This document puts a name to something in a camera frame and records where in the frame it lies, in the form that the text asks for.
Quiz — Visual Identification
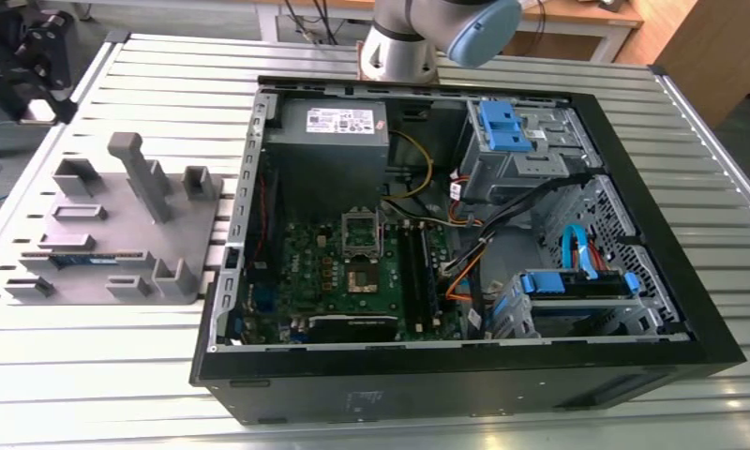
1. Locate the metal socket cover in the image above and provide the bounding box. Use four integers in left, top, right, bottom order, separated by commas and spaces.
339, 205, 387, 263

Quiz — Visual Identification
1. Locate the CPU socket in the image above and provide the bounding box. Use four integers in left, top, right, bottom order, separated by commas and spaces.
342, 264, 383, 295

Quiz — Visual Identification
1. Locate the grey parts rack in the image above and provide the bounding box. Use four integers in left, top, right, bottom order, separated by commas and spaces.
2, 131, 226, 307

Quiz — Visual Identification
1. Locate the blue RAM stick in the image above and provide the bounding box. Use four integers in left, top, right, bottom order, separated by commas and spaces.
47, 254, 121, 269

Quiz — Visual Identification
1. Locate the grey power supply unit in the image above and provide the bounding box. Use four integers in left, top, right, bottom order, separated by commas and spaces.
262, 97, 393, 212

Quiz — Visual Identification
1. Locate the blue board connector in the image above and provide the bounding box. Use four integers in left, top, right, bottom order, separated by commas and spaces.
253, 285, 277, 314

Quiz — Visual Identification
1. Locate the green motherboard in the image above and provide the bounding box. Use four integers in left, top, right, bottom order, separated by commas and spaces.
241, 205, 471, 344

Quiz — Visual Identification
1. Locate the metal locking lever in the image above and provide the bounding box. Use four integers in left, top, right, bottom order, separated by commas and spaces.
378, 205, 391, 263

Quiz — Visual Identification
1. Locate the blue plastic drive latch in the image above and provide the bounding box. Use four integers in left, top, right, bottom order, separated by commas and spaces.
477, 99, 537, 154

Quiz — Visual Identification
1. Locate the black RAM slot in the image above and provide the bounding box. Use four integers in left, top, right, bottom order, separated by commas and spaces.
401, 223, 422, 331
409, 223, 431, 331
415, 223, 438, 329

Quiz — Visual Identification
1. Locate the black graphics card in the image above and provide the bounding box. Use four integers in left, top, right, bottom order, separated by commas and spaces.
306, 313, 399, 343

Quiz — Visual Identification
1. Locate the grey metal drive cage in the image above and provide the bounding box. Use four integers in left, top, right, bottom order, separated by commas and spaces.
458, 97, 605, 203

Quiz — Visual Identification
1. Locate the black PC case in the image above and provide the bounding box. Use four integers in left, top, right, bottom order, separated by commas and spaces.
189, 74, 749, 427

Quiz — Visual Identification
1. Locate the hard disk in blue carrier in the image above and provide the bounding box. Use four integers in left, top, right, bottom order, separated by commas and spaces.
517, 269, 639, 301

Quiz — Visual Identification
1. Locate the grey metal disk bay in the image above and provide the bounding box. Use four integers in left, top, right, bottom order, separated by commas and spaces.
487, 269, 689, 339

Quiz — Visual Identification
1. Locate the wooden cabinet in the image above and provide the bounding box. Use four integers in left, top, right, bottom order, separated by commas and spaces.
653, 0, 750, 130

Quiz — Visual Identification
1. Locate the white metal table frame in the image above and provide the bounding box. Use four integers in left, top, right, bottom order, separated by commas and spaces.
254, 0, 375, 46

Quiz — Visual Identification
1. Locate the thin red wire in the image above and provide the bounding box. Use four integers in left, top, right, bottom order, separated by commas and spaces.
255, 175, 273, 257

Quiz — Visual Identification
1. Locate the yellow wire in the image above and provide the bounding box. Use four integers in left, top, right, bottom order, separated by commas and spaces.
383, 130, 435, 202

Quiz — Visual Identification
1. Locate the black cable bundle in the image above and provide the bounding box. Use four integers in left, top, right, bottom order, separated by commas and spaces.
439, 172, 593, 278

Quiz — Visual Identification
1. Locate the orange wire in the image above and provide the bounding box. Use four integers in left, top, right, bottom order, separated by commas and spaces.
442, 243, 493, 304

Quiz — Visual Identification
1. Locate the wooden desk white frame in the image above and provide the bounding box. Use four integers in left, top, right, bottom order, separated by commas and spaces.
517, 0, 646, 65

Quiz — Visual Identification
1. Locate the blue flat wire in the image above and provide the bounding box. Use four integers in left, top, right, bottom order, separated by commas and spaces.
559, 223, 605, 282

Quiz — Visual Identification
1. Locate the red flat wire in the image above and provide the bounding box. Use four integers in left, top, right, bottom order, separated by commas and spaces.
583, 236, 613, 278

